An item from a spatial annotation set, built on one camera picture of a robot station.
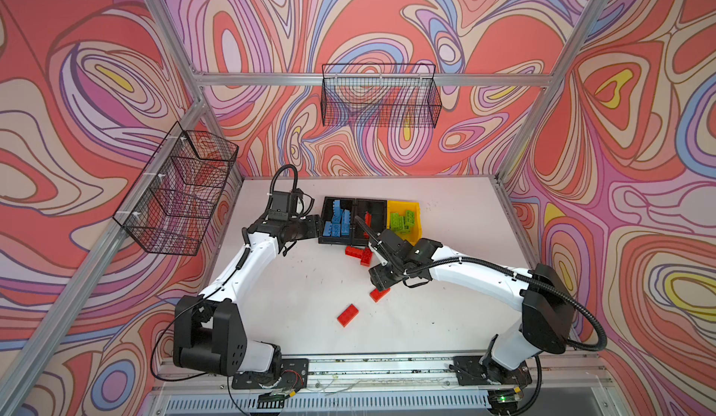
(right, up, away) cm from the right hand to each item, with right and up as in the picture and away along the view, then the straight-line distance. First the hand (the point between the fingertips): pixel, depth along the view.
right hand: (386, 282), depth 82 cm
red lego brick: (-2, -6, +5) cm, 8 cm away
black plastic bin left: (-21, +19, +22) cm, 35 cm away
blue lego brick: (-19, +14, +19) cm, 30 cm away
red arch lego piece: (-5, +18, +19) cm, 26 cm away
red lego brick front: (-12, -10, +1) cm, 16 cm away
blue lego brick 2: (-13, +17, +19) cm, 29 cm away
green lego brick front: (+11, +18, +19) cm, 28 cm away
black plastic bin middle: (-1, +21, +26) cm, 34 cm away
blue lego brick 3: (-17, +21, +20) cm, 33 cm away
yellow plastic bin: (+7, +22, +19) cm, 30 cm away
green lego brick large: (+6, +17, +19) cm, 26 cm away
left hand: (-20, +17, +4) cm, 26 cm away
